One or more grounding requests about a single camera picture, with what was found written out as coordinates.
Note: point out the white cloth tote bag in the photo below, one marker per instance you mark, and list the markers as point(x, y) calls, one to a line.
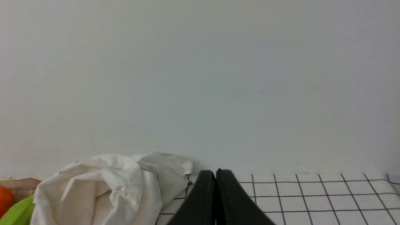
point(111, 189)

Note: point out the white grid-pattern tablecloth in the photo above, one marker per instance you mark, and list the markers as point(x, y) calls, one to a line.
point(314, 199)

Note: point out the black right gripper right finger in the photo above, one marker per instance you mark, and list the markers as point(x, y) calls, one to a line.
point(233, 204)

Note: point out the gold-rimmed wicker basket plate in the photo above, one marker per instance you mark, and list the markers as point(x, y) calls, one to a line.
point(21, 187)

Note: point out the small orange pumpkin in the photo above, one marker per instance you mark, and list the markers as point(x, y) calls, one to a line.
point(6, 199)

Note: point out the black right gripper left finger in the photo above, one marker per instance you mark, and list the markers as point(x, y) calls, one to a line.
point(198, 208)

